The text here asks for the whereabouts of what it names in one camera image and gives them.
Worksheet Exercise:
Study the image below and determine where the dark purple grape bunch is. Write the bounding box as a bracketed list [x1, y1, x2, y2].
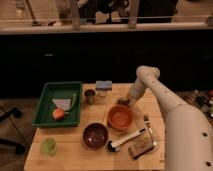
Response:
[116, 98, 130, 106]

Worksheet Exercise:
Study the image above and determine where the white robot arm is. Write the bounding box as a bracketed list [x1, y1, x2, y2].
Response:
[127, 66, 213, 171]

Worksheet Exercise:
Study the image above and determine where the small metal cup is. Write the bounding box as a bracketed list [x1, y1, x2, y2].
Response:
[84, 89, 96, 105]

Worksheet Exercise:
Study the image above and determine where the green plastic cup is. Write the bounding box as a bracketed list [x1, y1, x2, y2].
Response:
[40, 138, 56, 156]

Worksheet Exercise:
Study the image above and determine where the orange ceramic bowl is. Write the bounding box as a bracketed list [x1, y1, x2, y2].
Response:
[107, 105, 133, 131]

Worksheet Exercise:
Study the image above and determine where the silver fork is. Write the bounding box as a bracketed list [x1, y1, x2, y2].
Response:
[143, 115, 157, 147]

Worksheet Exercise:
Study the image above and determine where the small glass jar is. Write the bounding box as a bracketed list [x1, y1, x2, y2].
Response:
[97, 90, 108, 98]

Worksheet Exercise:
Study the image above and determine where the blue grey sponge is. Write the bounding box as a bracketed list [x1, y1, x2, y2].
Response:
[95, 80, 112, 91]

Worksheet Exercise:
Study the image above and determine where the dark purple bowl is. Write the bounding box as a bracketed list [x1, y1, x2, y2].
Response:
[83, 123, 108, 149]

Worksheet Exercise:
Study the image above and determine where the green vegetable stalk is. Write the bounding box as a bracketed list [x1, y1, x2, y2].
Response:
[68, 94, 77, 111]

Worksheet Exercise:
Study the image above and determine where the grey cloth piece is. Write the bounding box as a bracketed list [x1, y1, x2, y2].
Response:
[52, 99, 71, 110]

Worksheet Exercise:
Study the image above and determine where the orange peach fruit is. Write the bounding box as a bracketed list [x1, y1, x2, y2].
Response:
[52, 108, 65, 121]

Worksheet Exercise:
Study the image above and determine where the green plastic tray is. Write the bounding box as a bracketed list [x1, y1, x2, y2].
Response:
[33, 82, 82, 128]

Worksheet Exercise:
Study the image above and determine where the black office chair base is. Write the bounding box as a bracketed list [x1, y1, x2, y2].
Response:
[0, 107, 27, 156]

